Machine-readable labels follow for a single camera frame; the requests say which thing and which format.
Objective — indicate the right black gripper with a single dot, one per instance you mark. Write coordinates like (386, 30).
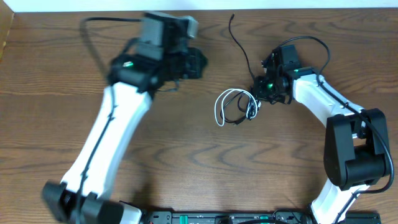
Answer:
(261, 80)

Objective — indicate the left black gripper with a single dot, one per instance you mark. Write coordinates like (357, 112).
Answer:
(196, 57)

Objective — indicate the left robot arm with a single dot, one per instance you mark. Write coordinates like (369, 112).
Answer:
(160, 54)

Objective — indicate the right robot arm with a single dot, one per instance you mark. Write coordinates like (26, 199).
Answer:
(356, 151)

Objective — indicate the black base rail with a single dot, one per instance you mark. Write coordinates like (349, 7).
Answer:
(282, 216)

